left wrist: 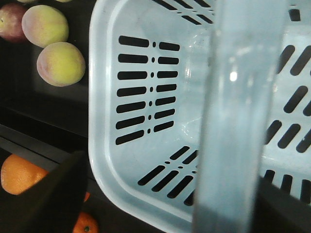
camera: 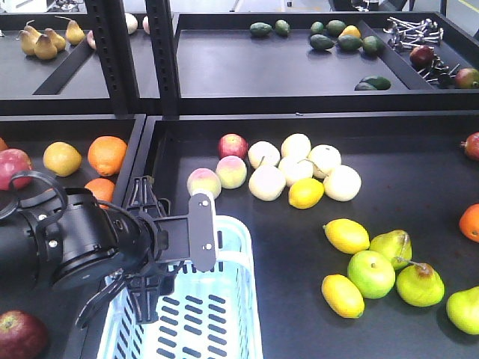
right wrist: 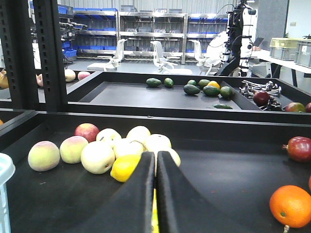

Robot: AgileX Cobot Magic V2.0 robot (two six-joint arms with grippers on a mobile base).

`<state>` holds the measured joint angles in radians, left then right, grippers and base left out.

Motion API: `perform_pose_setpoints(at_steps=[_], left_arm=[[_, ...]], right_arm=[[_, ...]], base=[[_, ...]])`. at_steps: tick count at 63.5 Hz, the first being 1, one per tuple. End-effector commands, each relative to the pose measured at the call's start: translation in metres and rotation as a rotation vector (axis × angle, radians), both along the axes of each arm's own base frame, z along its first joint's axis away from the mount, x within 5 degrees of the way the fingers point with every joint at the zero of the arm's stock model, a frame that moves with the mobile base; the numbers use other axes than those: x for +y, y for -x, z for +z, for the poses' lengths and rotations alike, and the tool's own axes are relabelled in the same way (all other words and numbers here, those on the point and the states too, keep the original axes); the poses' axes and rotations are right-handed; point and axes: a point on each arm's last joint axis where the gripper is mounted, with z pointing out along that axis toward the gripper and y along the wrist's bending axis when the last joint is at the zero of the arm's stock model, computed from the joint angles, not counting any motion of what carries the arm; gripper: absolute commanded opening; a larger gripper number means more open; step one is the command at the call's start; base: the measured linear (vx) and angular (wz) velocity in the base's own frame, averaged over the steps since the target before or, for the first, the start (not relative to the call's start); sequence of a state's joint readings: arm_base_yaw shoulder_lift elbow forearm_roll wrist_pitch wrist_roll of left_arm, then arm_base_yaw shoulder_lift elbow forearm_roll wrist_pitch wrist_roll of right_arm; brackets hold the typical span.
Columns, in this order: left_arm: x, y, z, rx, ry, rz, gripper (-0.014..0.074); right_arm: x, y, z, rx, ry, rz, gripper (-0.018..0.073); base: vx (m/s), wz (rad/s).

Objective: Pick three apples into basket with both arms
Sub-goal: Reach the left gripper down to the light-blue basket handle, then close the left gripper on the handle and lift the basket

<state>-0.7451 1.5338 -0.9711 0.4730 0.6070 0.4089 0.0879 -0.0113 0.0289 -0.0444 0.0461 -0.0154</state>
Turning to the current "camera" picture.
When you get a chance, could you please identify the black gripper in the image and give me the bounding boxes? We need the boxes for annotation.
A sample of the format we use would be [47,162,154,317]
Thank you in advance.
[76,176,217,328]

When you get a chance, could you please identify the orange upper right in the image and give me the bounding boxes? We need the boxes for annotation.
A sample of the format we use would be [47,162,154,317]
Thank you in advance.
[88,135,127,177]

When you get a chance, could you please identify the dark red apple front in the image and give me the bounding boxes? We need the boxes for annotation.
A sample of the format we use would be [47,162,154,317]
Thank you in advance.
[1,310,49,359]

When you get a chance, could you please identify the small orange lower right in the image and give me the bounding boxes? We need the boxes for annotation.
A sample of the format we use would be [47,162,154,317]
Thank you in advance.
[85,178,115,203]

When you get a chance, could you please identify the red apple in right tray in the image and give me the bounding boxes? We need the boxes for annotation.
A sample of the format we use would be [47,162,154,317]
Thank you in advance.
[218,133,248,159]

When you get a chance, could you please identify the yellow orange citrus fruit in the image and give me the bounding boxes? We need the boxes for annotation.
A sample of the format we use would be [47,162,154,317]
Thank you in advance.
[43,141,82,177]

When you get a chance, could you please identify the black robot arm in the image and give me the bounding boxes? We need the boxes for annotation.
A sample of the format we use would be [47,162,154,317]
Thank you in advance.
[1,171,218,327]

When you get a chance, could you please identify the pink red apple right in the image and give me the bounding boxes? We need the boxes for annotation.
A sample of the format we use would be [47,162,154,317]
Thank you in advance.
[0,148,33,191]

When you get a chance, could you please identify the light blue plastic basket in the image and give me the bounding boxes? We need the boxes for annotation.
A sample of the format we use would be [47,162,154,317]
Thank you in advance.
[94,215,263,358]

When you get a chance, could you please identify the yellow lemon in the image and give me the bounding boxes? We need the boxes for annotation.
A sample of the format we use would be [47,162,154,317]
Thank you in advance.
[288,178,324,209]

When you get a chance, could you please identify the green apple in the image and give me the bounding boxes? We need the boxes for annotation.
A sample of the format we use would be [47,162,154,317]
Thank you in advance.
[347,250,396,299]

